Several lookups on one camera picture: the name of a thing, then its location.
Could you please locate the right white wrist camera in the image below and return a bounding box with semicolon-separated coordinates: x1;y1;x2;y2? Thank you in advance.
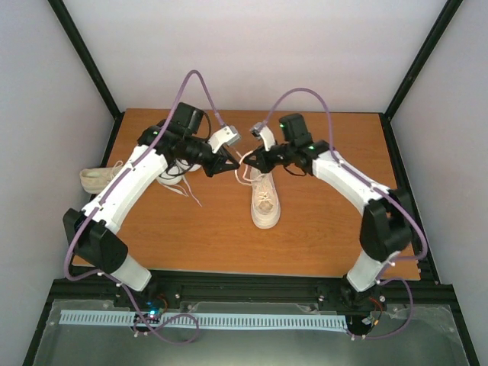
250;121;276;152

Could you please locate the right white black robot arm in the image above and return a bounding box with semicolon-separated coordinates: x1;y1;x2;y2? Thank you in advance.
243;114;415;309

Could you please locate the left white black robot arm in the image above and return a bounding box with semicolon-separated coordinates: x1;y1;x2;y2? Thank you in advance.
63;103;240;307

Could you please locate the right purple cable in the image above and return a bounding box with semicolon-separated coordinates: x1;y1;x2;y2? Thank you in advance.
262;88;428;340

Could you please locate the black white sneaker right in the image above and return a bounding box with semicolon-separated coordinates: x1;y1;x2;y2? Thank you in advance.
175;159;201;174

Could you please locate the beige canvas sneaker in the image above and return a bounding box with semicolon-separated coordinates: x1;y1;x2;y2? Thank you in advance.
79;160;124;194

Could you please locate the purple cable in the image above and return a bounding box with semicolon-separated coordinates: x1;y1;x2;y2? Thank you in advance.
262;88;428;340
63;69;224;344

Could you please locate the black white sneaker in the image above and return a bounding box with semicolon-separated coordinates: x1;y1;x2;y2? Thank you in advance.
156;165;202;207
175;159;201;174

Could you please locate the black white sneaker left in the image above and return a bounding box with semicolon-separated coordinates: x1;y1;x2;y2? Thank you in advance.
156;165;202;207

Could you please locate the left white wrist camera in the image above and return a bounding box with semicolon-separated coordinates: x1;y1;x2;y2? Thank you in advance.
207;125;241;154

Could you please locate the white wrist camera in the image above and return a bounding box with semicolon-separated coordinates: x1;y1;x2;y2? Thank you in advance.
250;121;276;152
207;125;241;154

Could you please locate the beige lace platform sneaker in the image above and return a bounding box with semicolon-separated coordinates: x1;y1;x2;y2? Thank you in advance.
234;151;281;230

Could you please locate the light blue cable duct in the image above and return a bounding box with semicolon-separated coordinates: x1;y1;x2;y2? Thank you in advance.
59;310;347;332

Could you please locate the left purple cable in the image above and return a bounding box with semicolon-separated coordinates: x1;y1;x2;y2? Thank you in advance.
63;69;224;344

